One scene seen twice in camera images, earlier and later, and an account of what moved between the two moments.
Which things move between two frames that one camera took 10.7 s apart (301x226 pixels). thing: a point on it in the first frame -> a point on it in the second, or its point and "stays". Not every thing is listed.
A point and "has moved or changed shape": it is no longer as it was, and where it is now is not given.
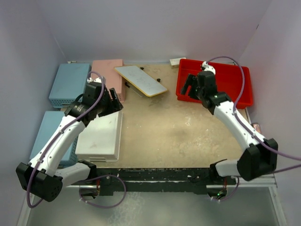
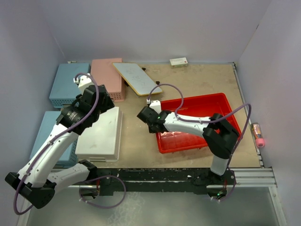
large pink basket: [113, 79] stays
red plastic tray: [229, 80] -> [172, 141]
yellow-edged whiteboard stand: [139, 81] has moved or changed shape
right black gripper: [189, 81] -> [150, 130]
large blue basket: [70, 82] stays
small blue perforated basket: [50, 120] stays
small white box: [175, 62] stays
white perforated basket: [101, 141] stays
